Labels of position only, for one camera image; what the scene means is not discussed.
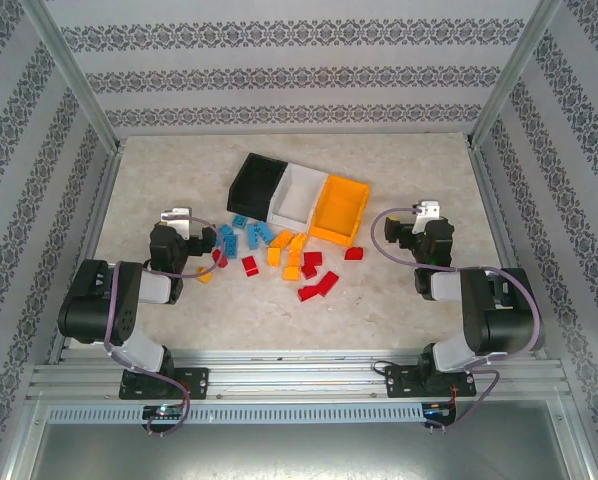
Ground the black plastic bin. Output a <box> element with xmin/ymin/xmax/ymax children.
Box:
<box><xmin>227</xmin><ymin>152</ymin><xmax>289</xmax><ymax>224</ymax></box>

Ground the aluminium side rail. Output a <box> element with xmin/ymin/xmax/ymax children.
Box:
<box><xmin>46</xmin><ymin>142</ymin><xmax>126</xmax><ymax>365</ymax></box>
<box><xmin>466</xmin><ymin>139</ymin><xmax>548</xmax><ymax>360</ymax></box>

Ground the white plastic bin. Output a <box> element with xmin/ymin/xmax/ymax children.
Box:
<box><xmin>266</xmin><ymin>163</ymin><xmax>330</xmax><ymax>232</ymax></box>

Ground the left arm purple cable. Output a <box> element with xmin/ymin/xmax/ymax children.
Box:
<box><xmin>102</xmin><ymin>215</ymin><xmax>227</xmax><ymax>437</ymax></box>

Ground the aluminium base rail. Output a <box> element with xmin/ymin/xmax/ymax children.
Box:
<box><xmin>26</xmin><ymin>348</ymin><xmax>573</xmax><ymax>401</ymax></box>

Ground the aluminium frame post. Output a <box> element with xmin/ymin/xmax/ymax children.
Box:
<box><xmin>467</xmin><ymin>0</ymin><xmax>565</xmax><ymax>149</ymax></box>
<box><xmin>21</xmin><ymin>0</ymin><xmax>125</xmax><ymax>151</ymax></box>

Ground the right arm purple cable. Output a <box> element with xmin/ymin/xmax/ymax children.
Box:
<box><xmin>370</xmin><ymin>208</ymin><xmax>543</xmax><ymax>436</ymax></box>

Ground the slotted grey cable duct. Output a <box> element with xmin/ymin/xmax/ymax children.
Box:
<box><xmin>46</xmin><ymin>403</ymin><xmax>425</xmax><ymax>425</ymax></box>

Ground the orange plastic bin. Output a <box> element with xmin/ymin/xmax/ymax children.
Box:
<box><xmin>308</xmin><ymin>173</ymin><xmax>371</xmax><ymax>249</ymax></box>

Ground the small circuit board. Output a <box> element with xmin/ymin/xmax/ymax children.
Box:
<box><xmin>423</xmin><ymin>402</ymin><xmax>458</xmax><ymax>419</ymax></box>
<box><xmin>142</xmin><ymin>404</ymin><xmax>186</xmax><ymax>420</ymax></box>

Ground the grey metal panel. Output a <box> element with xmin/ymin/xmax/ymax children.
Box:
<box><xmin>8</xmin><ymin>399</ymin><xmax>598</xmax><ymax>480</ymax></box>

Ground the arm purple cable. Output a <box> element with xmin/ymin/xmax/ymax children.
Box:
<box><xmin>370</xmin><ymin>208</ymin><xmax>543</xmax><ymax>436</ymax></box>
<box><xmin>102</xmin><ymin>215</ymin><xmax>227</xmax><ymax>437</ymax></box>

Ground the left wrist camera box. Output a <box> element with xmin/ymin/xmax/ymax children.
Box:
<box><xmin>159</xmin><ymin>206</ymin><xmax>193</xmax><ymax>237</ymax></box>

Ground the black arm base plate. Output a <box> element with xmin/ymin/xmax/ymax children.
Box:
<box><xmin>118</xmin><ymin>367</ymin><xmax>210</xmax><ymax>401</ymax></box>
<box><xmin>384</xmin><ymin>364</ymin><xmax>478</xmax><ymax>400</ymax></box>

